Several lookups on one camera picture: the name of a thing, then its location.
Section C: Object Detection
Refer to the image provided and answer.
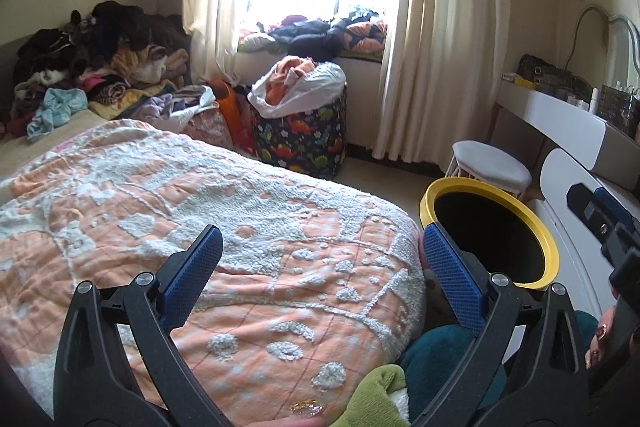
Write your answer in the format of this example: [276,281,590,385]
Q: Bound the grey curved cable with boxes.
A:
[570,4,613,72]

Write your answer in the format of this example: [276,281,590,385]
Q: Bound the dinosaur print laundry basket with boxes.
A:
[251,84,348,180]

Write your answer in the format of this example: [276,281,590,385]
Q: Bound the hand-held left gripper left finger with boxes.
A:
[52,224,236,427]

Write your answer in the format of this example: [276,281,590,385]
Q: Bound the orange bag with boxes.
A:
[210,79,258,158]

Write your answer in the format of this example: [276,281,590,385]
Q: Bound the lilac white garment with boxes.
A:
[145,86,216,122]

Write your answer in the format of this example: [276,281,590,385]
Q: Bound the pile of clothes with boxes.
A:
[10,1,193,138]

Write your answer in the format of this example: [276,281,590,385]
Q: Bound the orange garment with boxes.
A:
[265,56,317,105]

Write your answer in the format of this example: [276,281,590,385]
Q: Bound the pink floral bag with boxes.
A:
[182,109,236,152]

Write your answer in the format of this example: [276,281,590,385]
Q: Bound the yellow rim trash bin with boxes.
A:
[419,178,561,325]

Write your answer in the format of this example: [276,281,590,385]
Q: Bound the light blue garment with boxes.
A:
[26,88,88,142]

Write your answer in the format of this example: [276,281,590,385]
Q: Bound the heap of windowsill clothes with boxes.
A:
[239,6,390,58]

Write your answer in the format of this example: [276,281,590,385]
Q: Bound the white round stool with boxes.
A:
[444,140,533,202]

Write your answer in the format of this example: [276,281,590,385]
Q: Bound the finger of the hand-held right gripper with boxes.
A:
[594,187,640,229]
[566,183,626,254]

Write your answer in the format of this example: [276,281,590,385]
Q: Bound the beige bed sheet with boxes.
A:
[0,109,108,180]

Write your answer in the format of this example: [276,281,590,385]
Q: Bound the black mesh organizer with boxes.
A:
[597,84,640,132]

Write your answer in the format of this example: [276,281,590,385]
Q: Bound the orange white tufted blanket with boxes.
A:
[0,119,426,427]

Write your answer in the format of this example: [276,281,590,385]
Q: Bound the green fleece jacket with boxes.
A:
[336,364,408,427]

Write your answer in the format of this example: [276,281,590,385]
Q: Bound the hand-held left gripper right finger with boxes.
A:
[420,222,588,427]

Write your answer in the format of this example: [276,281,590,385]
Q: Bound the dark bag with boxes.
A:
[516,54,593,100]

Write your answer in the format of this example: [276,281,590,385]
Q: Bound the person's teal trouser leg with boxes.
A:
[400,324,506,427]

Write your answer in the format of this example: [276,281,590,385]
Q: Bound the large white plastic bag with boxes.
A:
[248,56,347,118]

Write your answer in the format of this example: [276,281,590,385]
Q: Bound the wavy frame mirror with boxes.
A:
[602,14,640,78]

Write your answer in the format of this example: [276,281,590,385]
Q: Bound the person's right hand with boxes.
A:
[584,309,618,373]

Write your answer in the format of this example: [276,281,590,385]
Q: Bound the person's left hand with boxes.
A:
[277,402,327,427]

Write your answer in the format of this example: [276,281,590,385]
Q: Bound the white drawer cabinet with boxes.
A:
[525,148,640,323]

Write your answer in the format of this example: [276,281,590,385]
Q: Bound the wide cream curtain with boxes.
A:
[372,0,511,162]

